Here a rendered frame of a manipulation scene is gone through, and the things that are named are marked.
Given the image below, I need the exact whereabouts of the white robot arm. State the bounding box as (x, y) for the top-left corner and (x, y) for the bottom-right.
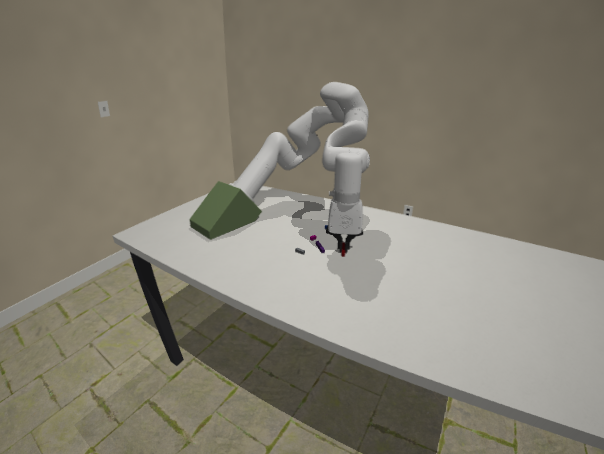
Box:
(229, 82), (370, 204)

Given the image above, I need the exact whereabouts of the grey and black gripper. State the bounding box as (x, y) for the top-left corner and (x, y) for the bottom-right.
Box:
(326, 198), (363, 253)

